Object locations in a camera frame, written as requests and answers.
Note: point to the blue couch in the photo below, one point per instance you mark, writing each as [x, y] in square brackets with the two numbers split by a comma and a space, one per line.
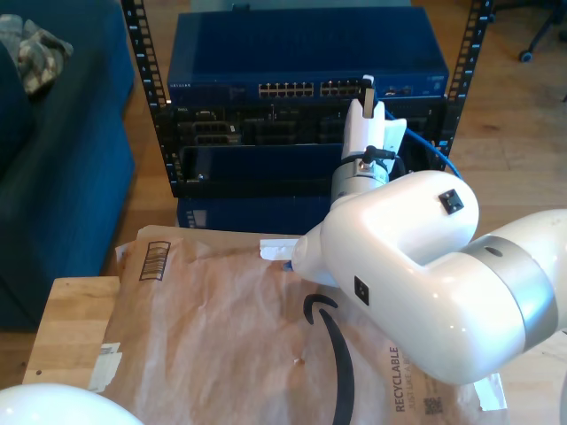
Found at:
[66, 199]

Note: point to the blue network switch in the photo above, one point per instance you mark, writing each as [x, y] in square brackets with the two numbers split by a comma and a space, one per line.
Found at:
[305, 48]

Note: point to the blue office chair base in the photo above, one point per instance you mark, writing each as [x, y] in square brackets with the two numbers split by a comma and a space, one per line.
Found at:
[527, 55]

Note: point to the camouflage cushion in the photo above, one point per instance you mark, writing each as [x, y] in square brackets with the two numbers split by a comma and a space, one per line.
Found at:
[35, 66]

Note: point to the black rack server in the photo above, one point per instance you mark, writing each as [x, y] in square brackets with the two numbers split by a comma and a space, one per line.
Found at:
[274, 128]

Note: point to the brown paper mailer envelope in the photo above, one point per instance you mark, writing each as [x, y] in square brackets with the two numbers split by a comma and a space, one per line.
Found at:
[221, 332]

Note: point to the black rack frame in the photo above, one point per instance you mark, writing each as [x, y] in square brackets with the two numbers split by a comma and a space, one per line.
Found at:
[142, 57]

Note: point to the black rack shelf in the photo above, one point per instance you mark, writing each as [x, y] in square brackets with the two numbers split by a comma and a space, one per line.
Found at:
[266, 164]

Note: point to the blue box under rack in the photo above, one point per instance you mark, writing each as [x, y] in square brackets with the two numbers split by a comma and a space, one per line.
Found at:
[248, 217]

